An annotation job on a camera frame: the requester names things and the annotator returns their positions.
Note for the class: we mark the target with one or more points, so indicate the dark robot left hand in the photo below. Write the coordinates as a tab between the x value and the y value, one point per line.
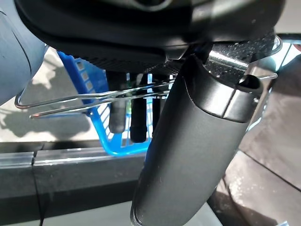
188	141

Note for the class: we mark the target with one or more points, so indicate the blue plastic shopping basket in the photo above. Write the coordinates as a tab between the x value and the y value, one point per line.
117	151

